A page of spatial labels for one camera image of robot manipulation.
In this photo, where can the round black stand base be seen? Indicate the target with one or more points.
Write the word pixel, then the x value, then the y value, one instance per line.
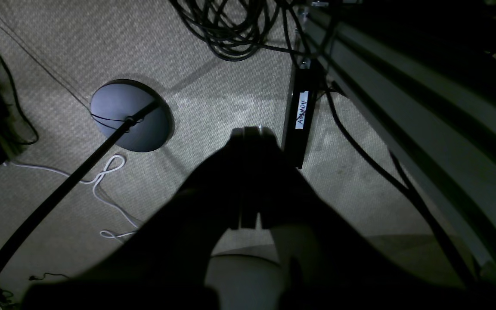
pixel 122 100

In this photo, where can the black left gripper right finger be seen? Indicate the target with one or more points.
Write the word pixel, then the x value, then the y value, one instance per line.
pixel 320 248

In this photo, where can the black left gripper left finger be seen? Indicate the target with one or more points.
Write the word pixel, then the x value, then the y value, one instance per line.
pixel 163 266

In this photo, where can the black labelled power brick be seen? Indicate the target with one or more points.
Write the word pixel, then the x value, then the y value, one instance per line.
pixel 301 103

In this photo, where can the black stand pole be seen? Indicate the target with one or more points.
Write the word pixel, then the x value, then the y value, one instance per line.
pixel 37 216

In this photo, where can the grey aluminium frame rail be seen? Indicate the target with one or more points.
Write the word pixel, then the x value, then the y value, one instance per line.
pixel 423 72

